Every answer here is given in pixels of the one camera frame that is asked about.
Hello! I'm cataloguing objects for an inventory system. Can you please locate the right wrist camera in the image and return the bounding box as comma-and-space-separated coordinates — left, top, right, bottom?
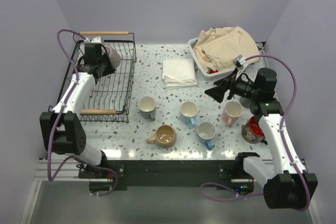
233, 55, 249, 71

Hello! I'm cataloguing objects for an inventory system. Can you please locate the grey green faceted mug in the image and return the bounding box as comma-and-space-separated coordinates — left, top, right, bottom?
138, 96, 156, 121

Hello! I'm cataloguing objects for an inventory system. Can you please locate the red inside patterned mug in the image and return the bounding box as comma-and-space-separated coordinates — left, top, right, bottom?
241, 116, 265, 144

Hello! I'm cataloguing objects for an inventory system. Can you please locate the folded white towel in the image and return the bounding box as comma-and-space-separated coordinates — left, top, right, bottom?
162, 59, 198, 89

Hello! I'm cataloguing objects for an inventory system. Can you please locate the light blue faceted mug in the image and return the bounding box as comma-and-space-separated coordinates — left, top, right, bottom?
180, 101, 199, 127

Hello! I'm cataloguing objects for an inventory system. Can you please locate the white plastic basin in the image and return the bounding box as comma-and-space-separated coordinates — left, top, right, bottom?
187, 37, 261, 81

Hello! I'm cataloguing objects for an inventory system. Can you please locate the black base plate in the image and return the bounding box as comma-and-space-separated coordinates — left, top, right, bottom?
76, 160, 256, 194

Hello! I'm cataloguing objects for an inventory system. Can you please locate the blue speckled mug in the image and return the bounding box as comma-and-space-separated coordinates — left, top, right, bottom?
197, 122, 216, 151

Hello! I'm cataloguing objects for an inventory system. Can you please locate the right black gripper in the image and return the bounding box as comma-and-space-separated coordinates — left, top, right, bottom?
205, 67, 259, 103

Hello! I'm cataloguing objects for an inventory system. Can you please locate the dark green glossy mug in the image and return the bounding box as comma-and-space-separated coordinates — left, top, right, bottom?
239, 97, 251, 109

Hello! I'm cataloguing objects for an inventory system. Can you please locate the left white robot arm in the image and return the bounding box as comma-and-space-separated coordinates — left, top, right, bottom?
39, 42, 115, 178

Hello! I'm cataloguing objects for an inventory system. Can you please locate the purple mug black handle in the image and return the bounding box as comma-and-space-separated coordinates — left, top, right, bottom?
105, 45, 122, 69

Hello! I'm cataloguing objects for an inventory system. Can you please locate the black wire dish rack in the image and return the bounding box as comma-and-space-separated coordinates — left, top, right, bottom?
57, 31, 137, 123

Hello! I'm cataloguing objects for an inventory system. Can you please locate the pale pink mug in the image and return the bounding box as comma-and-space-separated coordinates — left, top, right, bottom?
222, 101, 244, 126

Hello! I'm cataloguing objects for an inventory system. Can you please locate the tan glazed round mug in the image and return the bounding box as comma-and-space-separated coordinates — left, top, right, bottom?
146, 125, 177, 148

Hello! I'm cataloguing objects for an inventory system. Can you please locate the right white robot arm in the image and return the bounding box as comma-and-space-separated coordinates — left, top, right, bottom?
205, 68, 318, 210

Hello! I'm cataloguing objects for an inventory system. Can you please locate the beige cloth bag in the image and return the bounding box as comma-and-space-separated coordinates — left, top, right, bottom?
193, 26, 259, 72

